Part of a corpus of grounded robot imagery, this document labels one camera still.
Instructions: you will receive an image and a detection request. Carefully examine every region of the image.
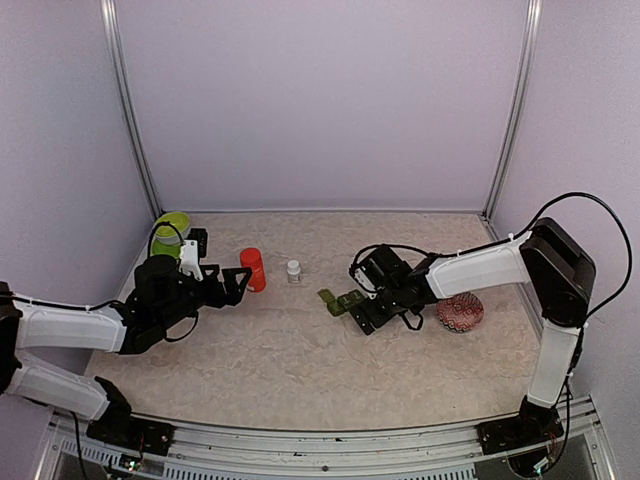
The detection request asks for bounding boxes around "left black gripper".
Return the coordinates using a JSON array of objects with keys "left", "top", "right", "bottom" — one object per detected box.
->
[{"left": 155, "top": 264, "right": 252, "bottom": 331}]

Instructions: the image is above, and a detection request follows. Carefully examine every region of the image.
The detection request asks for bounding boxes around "green weekly pill organizer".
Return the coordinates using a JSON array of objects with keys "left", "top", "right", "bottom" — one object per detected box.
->
[{"left": 317, "top": 288, "right": 365, "bottom": 317}]

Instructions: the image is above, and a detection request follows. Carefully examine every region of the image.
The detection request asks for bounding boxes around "orange pill bottle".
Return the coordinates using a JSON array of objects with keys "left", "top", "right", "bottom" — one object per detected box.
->
[{"left": 239, "top": 247, "right": 267, "bottom": 293}]

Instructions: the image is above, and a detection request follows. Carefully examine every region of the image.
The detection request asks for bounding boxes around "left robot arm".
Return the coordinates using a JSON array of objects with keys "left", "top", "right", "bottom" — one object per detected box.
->
[{"left": 1, "top": 229, "right": 252, "bottom": 445}]

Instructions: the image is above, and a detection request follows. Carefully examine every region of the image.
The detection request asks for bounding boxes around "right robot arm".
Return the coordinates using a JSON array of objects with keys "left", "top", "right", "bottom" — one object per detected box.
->
[{"left": 338, "top": 195, "right": 639, "bottom": 436}]

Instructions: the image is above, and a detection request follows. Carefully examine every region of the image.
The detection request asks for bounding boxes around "small white pill bottle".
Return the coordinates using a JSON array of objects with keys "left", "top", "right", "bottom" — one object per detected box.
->
[{"left": 286, "top": 260, "right": 301, "bottom": 284}]

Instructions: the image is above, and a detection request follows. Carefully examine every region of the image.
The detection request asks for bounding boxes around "red patterned bowl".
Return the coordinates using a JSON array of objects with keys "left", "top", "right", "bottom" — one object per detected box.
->
[{"left": 436, "top": 292, "right": 484, "bottom": 333}]

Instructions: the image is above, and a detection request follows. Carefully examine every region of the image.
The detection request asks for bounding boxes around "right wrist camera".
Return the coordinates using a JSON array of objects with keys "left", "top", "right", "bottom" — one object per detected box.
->
[{"left": 349, "top": 264, "right": 379, "bottom": 299}]

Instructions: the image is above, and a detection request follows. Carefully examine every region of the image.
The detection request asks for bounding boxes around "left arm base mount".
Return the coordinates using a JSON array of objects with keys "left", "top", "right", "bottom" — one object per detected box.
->
[{"left": 86, "top": 416, "right": 175, "bottom": 456}]

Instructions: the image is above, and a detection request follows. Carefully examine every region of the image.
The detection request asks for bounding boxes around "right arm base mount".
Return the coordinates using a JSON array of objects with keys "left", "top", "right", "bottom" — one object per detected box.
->
[{"left": 476, "top": 416, "right": 564, "bottom": 455}]

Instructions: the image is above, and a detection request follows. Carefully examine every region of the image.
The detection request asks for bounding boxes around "left aluminium frame post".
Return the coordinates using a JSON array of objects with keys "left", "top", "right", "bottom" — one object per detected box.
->
[{"left": 100, "top": 0, "right": 163, "bottom": 219}]

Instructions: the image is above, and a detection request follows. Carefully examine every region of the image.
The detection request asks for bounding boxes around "aluminium frame post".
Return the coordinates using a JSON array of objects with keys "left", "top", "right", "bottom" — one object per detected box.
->
[
  {"left": 482, "top": 0, "right": 543, "bottom": 223},
  {"left": 100, "top": 0, "right": 163, "bottom": 219}
]

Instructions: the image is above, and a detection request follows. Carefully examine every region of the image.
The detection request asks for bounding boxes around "right aluminium frame post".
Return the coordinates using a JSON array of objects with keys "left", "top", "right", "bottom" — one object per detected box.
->
[{"left": 482, "top": 0, "right": 543, "bottom": 223}]

